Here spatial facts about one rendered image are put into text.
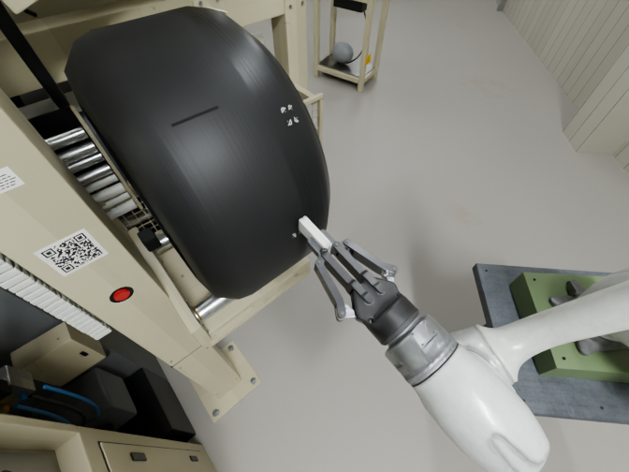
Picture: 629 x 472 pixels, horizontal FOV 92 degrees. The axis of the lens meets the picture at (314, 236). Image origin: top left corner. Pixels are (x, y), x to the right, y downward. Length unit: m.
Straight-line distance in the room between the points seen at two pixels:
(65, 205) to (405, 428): 1.54
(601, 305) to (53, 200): 0.79
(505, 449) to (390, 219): 1.85
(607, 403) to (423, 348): 0.93
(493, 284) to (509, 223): 1.25
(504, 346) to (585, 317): 0.12
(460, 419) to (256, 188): 0.41
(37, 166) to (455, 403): 0.62
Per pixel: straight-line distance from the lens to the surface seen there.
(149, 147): 0.48
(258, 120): 0.49
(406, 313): 0.46
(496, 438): 0.48
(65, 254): 0.66
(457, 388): 0.45
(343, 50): 3.60
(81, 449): 0.89
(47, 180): 0.57
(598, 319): 0.59
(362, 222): 2.15
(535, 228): 2.58
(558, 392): 1.25
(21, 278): 0.69
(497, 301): 1.28
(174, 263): 1.09
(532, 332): 0.62
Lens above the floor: 1.65
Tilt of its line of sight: 54 degrees down
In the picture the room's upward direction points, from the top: straight up
